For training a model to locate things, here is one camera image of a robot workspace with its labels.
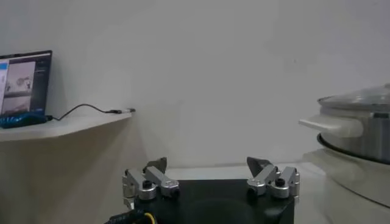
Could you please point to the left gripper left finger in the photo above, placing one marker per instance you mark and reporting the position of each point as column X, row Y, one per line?
column 155, row 179

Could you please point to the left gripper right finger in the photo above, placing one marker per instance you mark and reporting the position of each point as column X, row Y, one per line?
column 268, row 176

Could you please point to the steel perforated steamer basket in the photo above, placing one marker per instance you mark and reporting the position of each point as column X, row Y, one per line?
column 377, row 137

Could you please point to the white electric cooker base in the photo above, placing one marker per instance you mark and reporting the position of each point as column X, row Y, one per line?
column 350, row 176

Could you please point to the blue plastic object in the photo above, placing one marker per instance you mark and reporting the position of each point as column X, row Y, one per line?
column 21, row 119

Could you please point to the laptop screen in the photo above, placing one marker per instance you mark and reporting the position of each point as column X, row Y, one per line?
column 27, row 82

